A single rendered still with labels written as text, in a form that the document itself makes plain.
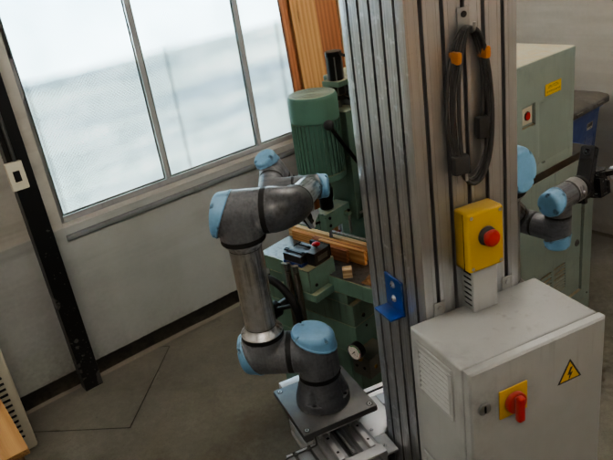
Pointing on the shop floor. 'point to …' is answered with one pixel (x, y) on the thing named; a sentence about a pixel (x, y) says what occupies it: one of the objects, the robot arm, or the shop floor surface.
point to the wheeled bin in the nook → (587, 115)
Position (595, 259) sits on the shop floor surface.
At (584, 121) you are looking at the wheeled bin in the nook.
